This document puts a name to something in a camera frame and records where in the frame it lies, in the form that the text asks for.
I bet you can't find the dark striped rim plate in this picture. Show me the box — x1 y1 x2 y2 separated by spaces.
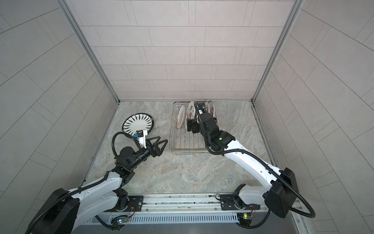
137 113 154 124

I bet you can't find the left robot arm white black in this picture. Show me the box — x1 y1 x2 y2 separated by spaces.
26 133 168 234

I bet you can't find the aluminium mounting rail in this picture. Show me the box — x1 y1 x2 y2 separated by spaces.
57 191 303 216

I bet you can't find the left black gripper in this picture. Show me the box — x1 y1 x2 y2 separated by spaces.
128 136 167 171

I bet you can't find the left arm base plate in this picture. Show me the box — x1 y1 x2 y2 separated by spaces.
105 196 144 212

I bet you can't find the left aluminium corner profile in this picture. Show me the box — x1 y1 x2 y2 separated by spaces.
56 0 120 104

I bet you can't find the rightmost white patterned plate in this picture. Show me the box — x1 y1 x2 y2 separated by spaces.
208 100 216 118

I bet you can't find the circuit board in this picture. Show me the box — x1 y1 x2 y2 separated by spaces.
237 213 254 227
111 215 129 228

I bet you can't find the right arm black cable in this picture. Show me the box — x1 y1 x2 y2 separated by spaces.
194 102 316 230

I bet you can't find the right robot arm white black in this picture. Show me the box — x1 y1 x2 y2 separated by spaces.
187 113 316 218

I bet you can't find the white black radial stripe plate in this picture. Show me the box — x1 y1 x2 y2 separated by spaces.
122 113 154 136

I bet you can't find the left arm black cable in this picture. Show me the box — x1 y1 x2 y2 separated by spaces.
24 131 141 234

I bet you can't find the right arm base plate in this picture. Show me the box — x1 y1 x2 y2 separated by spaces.
215 194 261 211

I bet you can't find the white plate fruit pattern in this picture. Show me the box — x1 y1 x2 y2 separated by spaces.
186 101 196 120

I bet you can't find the metal wire dish rack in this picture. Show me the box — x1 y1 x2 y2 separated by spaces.
169 101 209 156

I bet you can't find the left circuit board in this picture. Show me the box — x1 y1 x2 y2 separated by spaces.
111 215 129 228

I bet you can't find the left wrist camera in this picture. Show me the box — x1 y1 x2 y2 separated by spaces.
134 130 148 148

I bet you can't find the right circuit board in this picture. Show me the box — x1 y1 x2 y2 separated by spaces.
237 213 254 227

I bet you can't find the aluminium corner profile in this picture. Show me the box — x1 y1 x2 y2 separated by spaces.
56 0 120 104
252 0 304 103

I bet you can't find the white red patterned plate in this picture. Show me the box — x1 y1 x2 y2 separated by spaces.
176 104 186 129

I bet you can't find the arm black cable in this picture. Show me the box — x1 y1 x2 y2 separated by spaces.
194 102 316 230
24 131 141 234

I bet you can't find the right aluminium corner profile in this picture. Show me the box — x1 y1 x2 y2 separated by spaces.
252 0 304 103

